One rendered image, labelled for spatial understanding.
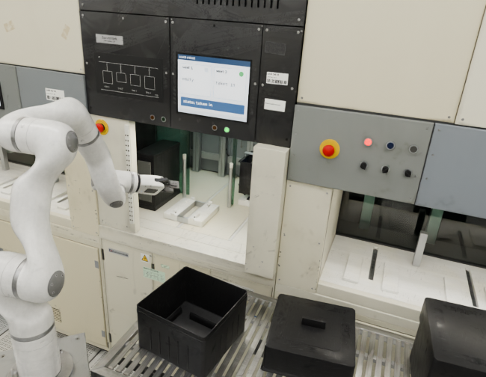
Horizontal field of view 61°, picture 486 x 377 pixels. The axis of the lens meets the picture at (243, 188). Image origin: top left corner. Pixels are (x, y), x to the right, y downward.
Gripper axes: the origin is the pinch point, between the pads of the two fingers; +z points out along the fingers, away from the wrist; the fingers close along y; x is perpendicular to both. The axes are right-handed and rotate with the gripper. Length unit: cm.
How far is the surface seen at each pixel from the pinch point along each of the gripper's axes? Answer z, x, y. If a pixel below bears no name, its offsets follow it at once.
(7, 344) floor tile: -38, -46, -142
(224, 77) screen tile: 1, 24, 45
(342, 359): 30, -73, 45
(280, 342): 17, -65, 32
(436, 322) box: 49, -66, 69
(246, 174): 51, 17, -14
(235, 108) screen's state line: 6.7, 15.1, 40.8
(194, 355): -7, -65, 20
